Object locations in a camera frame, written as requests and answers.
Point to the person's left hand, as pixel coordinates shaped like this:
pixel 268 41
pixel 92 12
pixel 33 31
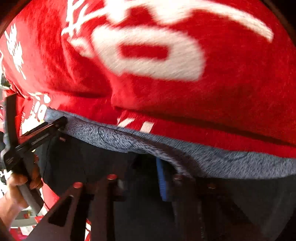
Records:
pixel 13 196

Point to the red bedspread with white characters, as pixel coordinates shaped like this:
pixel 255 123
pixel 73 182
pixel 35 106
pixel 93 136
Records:
pixel 215 73

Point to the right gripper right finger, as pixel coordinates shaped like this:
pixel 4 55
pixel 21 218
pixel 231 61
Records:
pixel 200 206

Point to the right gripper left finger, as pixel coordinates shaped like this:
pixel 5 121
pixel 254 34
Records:
pixel 69 210

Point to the person's left forearm red sleeve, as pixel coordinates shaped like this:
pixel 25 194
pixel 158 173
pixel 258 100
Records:
pixel 9 210

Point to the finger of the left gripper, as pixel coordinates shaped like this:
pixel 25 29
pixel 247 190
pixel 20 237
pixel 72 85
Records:
pixel 42 133
pixel 10 121

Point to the black pants with blue trim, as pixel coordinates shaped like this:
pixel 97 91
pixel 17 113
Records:
pixel 262 186

